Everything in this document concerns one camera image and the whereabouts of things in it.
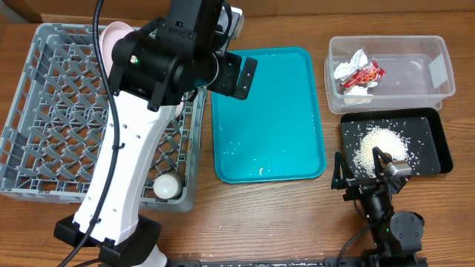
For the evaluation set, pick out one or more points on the clear plastic bin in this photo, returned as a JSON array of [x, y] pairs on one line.
[[418, 73]]

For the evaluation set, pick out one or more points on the grey dish rack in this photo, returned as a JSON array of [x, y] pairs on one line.
[[53, 132]]

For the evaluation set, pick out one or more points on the medium white bowl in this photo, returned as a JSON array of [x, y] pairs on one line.
[[179, 109]]

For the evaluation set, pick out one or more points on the small white cup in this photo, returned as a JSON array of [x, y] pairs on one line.
[[168, 186]]

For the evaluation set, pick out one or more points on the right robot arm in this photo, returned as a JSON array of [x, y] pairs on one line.
[[397, 236]]

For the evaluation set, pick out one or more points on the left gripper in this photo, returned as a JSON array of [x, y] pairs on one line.
[[228, 84]]

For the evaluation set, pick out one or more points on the white rice pile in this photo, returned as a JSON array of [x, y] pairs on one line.
[[392, 143]]

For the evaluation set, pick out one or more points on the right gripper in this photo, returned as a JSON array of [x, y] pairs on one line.
[[363, 185]]

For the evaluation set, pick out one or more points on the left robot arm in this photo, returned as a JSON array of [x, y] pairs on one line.
[[109, 215]]

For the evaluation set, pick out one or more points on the large white plate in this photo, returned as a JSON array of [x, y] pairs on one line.
[[108, 38]]

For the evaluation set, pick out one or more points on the white napkin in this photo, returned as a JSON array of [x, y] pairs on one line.
[[343, 72]]

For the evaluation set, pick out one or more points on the red snack wrapper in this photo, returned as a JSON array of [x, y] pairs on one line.
[[368, 73]]

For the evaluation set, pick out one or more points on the teal serving tray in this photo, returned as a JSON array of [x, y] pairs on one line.
[[276, 133]]

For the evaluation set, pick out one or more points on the black waste tray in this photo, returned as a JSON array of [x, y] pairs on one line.
[[423, 125]]

